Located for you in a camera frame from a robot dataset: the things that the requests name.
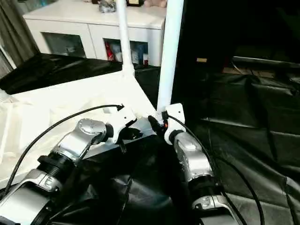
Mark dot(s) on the pink plush toy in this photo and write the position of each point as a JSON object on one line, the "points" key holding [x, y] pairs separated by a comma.
{"points": [[157, 3]]}

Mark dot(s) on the red bottle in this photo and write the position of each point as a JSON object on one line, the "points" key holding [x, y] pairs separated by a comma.
{"points": [[109, 51]]}

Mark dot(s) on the white plastic table top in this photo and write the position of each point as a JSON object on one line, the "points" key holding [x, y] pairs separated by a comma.
{"points": [[51, 108]]}

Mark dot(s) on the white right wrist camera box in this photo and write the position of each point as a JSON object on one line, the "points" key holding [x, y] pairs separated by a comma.
{"points": [[174, 115]]}

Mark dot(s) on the white plastic table leg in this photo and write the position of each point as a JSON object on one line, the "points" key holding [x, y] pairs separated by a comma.
{"points": [[169, 51], [124, 37]]}

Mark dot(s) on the grey curtain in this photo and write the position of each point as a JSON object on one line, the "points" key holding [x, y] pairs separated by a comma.
{"points": [[14, 35]]}

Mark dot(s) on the gold label plate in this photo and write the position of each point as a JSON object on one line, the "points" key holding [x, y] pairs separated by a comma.
{"points": [[201, 60]]}

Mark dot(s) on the white cabinet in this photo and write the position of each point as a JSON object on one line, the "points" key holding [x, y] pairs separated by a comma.
{"points": [[89, 26]]}

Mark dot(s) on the black mat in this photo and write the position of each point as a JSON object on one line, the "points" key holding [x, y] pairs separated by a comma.
{"points": [[243, 131]]}

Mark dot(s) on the white bottle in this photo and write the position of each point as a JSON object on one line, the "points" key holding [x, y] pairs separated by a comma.
{"points": [[145, 58]]}

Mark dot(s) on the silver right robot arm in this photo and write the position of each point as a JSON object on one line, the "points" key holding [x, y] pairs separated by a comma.
{"points": [[192, 159]]}

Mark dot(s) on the silver metal rail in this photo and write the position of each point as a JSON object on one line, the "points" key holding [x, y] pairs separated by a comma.
{"points": [[267, 61]]}

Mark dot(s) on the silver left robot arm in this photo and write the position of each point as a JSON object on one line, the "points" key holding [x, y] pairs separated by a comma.
{"points": [[70, 150]]}

